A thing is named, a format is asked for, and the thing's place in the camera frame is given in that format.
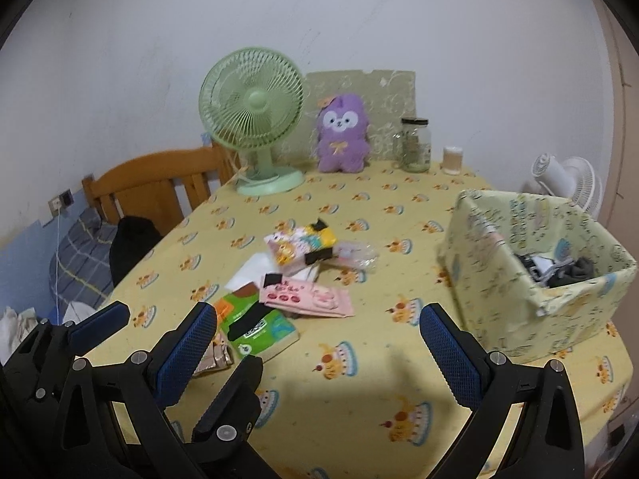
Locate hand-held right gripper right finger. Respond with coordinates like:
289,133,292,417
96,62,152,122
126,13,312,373
419,302,586,479

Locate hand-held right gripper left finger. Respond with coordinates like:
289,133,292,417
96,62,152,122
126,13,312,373
52,302,219,479

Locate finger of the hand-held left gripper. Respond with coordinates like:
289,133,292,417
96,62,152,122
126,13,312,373
31,301,131,360
192,356,281,479

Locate rose gold pouch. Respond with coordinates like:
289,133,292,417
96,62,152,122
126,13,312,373
192,332,235,377

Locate green tissue pack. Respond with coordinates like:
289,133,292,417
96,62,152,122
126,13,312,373
214,292,300,360

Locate yellow patterned fabric storage box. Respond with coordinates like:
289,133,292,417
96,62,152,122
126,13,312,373
437,190,639,365

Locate white tissue pack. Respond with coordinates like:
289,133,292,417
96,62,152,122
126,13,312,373
227,253,273,293

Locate pink cartoon packet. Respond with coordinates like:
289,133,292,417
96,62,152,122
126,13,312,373
258,273,354,317

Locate clear plastic packet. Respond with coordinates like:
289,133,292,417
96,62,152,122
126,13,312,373
334,240,380,273

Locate cartoon animal tissue pack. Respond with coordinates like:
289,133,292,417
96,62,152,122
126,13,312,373
264,218,336,267

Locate blue plaid bedding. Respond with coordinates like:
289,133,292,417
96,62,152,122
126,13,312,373
50,207,118,310

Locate black garment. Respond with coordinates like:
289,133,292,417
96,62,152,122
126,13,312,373
109,216,163,285

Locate yellow printed tablecloth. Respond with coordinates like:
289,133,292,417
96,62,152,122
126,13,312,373
95,160,635,479

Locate black and white cloth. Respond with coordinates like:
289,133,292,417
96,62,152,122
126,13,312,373
516,253,555,283

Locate wooden chair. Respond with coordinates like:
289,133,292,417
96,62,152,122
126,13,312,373
82,142,235,238

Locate grey cloth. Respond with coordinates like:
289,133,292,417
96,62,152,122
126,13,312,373
549,257,597,287

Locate white standing fan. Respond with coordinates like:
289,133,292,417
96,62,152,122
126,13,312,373
530,154,603,220

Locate glass jar with black lid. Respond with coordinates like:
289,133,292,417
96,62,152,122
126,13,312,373
399,117,431,173

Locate purple plush toy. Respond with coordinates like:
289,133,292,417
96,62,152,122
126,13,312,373
316,92,371,174

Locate green desk fan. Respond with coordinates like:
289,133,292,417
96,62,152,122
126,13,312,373
198,47,306,196

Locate patterned cushion behind plush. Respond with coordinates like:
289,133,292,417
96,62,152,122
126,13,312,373
277,70,417,163

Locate white charging cable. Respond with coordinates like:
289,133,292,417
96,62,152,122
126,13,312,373
54,207,65,321

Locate wall socket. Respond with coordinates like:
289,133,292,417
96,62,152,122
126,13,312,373
48,190,75,213

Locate white fan cord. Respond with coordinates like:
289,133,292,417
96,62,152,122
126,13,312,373
226,150,251,186

